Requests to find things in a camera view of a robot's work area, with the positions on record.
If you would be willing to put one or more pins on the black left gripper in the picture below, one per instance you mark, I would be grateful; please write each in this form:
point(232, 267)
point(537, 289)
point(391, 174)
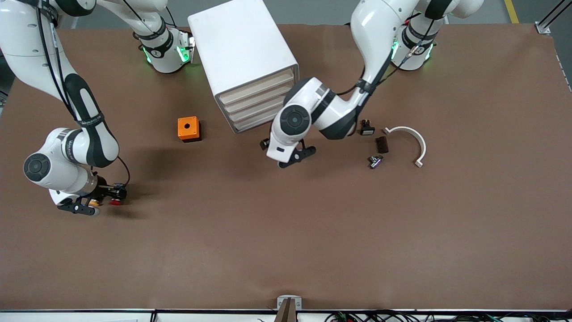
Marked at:
point(264, 144)

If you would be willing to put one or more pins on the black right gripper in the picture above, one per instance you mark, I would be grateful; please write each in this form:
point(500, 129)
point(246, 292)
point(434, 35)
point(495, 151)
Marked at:
point(103, 191)

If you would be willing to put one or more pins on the red mushroom push button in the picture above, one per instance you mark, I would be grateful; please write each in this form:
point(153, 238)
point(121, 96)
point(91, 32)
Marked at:
point(116, 203)

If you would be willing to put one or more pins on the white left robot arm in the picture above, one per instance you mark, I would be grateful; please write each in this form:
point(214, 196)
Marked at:
point(380, 27)

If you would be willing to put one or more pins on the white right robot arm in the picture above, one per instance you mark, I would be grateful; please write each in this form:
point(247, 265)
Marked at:
point(85, 134)

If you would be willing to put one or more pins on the yellow mushroom push button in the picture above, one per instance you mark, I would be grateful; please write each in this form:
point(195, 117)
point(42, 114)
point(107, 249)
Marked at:
point(94, 203)

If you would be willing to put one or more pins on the small silver metal part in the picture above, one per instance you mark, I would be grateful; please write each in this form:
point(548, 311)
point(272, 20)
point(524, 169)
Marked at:
point(376, 162)

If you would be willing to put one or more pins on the brown terminal block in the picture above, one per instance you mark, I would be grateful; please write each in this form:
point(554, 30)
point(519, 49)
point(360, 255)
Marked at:
point(382, 145)

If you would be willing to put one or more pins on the orange button enclosure box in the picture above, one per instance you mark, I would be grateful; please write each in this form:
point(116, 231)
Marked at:
point(187, 127)

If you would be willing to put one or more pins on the black switch with white face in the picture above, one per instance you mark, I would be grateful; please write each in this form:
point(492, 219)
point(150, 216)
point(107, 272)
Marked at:
point(367, 129)

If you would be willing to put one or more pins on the white curved plastic bracket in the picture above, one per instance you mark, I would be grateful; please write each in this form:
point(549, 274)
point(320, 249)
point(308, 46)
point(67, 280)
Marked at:
point(420, 141)

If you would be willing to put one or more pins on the grey metal mount bracket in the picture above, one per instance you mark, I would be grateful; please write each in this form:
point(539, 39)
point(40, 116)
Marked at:
point(289, 308)

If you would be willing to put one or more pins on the aluminium frame profile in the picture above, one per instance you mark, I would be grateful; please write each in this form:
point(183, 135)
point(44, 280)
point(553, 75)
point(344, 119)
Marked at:
point(543, 27)

